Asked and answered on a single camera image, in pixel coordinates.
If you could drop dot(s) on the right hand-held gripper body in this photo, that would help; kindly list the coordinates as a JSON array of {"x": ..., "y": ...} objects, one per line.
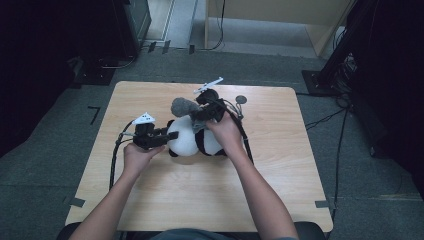
[{"x": 210, "y": 106}]

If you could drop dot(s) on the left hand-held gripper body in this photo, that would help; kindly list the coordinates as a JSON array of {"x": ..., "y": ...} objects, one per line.
[{"x": 146, "y": 138}]

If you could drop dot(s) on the panda plush toy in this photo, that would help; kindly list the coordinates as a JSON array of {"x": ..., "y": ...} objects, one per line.
[{"x": 183, "y": 140}]

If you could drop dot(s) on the grey fluffy cloth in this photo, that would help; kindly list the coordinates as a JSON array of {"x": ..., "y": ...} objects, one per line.
[{"x": 181, "y": 106}]

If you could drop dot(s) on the person's left hand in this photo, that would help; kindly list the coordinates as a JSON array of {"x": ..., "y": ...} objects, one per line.
[{"x": 138, "y": 158}]

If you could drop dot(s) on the person's right hand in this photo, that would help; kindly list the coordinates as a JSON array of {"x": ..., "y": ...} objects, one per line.
[{"x": 226, "y": 133}]

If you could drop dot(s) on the dark round table grommet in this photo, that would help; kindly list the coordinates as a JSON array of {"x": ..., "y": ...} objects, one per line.
[{"x": 241, "y": 98}]

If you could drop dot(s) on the grey tape strip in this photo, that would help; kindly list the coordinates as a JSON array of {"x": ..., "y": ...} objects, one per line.
[
  {"x": 322, "y": 204},
  {"x": 77, "y": 202}
]

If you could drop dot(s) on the person's grey shirt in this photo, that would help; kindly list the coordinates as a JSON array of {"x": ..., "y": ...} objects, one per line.
[{"x": 200, "y": 235}]

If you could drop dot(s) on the black cabinet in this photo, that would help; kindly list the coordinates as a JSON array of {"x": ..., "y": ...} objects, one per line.
[{"x": 133, "y": 26}]

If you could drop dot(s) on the light wooden cabinet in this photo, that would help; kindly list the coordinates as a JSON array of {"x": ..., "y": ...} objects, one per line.
[{"x": 266, "y": 10}]

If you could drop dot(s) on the black metal stand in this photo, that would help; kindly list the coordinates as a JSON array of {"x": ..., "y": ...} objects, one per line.
[{"x": 336, "y": 56}]

